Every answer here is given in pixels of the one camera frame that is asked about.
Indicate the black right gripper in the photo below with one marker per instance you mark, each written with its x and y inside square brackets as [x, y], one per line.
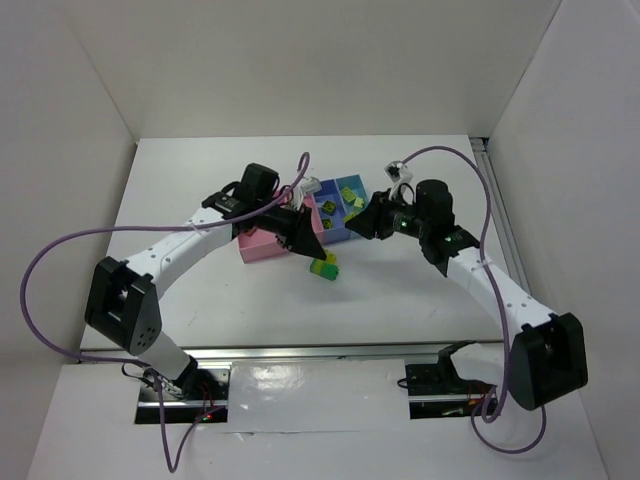
[378, 218]

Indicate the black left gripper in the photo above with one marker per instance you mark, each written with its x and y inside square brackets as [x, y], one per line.
[294, 228]

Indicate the lime lego brick long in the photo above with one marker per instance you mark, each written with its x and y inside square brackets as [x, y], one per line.
[347, 195]

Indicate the green yellow lego assembly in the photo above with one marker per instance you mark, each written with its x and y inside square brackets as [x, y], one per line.
[327, 269]

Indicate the lime lego brick small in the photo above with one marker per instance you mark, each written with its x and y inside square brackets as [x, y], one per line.
[328, 207]

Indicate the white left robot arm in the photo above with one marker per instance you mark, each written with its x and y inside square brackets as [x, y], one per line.
[123, 301]

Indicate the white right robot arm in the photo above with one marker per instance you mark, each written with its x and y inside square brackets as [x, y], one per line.
[547, 356]

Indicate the light blue bin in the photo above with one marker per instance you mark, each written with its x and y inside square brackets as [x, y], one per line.
[355, 183]

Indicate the purple-blue bin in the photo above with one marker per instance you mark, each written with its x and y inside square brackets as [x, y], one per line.
[329, 191]

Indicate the large pink bin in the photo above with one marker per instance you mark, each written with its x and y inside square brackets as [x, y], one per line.
[258, 245]

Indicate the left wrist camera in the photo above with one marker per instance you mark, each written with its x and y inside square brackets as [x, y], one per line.
[227, 205]

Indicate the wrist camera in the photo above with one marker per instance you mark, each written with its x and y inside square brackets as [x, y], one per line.
[227, 205]
[459, 239]

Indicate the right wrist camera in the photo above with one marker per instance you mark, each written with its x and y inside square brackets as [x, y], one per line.
[459, 239]

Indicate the aluminium rail front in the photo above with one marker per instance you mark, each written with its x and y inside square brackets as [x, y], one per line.
[280, 353]

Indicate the aluminium rail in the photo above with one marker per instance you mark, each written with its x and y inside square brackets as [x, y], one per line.
[504, 231]
[280, 353]

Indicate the aluminium rail right side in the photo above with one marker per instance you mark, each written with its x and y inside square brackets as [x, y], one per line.
[504, 231]

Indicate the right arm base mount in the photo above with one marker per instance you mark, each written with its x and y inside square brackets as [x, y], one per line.
[436, 391]

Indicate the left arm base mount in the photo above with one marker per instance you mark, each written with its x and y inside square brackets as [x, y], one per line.
[209, 399]

